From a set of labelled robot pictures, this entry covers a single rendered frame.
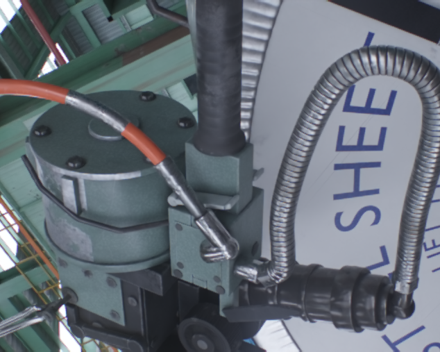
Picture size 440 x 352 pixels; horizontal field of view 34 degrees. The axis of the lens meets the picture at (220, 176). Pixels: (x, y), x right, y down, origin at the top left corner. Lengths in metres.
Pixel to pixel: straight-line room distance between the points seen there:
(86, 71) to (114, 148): 5.92
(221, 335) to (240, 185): 0.18
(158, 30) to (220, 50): 5.85
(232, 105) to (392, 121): 0.28
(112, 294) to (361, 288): 0.23
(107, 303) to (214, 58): 0.29
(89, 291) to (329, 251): 0.29
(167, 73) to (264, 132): 4.94
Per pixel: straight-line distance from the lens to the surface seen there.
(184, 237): 0.62
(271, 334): 0.93
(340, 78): 0.50
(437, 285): 0.94
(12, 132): 6.00
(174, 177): 0.56
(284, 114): 0.76
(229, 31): 0.53
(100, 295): 0.71
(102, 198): 0.60
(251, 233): 0.63
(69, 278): 0.73
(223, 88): 0.54
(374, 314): 0.66
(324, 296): 0.68
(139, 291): 0.68
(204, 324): 0.70
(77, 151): 0.62
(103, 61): 6.48
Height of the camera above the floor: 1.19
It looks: 9 degrees up
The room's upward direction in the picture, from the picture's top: 115 degrees counter-clockwise
